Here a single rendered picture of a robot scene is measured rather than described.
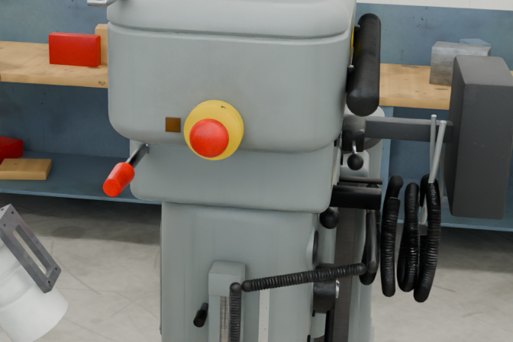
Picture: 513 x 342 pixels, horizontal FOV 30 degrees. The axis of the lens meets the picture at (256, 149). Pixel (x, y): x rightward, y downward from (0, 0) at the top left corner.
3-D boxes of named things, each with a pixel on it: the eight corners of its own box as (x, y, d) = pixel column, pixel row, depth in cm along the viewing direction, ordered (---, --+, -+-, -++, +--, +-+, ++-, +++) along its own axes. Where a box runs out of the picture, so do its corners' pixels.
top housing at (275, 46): (339, 162, 99) (349, 9, 94) (94, 146, 102) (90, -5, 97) (353, 64, 144) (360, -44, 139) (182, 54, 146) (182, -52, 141)
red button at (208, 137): (226, 162, 95) (227, 123, 94) (187, 159, 96) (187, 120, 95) (231, 151, 98) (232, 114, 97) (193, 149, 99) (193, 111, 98)
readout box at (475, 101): (511, 222, 143) (528, 85, 136) (450, 217, 144) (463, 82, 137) (496, 178, 162) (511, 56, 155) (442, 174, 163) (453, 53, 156)
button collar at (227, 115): (240, 162, 98) (242, 106, 97) (182, 158, 99) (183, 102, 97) (243, 156, 100) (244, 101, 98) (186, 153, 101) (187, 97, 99)
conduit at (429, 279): (433, 325, 147) (445, 198, 140) (327, 316, 149) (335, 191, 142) (427, 274, 164) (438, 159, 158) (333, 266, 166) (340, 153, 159)
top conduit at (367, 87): (378, 118, 100) (380, 85, 99) (337, 115, 101) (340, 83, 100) (379, 37, 143) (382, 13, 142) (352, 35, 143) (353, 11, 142)
